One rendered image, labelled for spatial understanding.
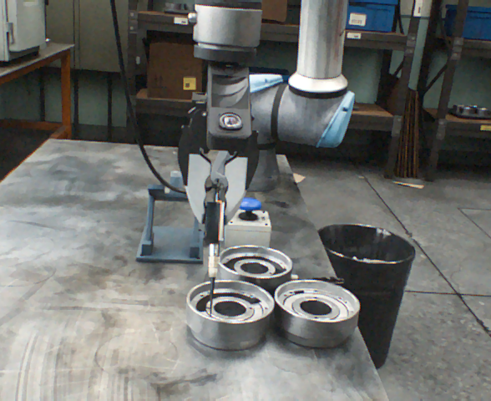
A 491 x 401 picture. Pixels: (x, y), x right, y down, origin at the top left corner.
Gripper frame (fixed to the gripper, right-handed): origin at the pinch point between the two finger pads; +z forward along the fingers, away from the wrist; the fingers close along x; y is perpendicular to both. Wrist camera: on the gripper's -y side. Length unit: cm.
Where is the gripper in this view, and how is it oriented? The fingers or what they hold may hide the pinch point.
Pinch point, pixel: (214, 215)
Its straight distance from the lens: 74.2
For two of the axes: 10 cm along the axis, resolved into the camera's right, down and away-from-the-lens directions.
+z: -0.8, 9.4, 3.2
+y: -0.6, -3.3, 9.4
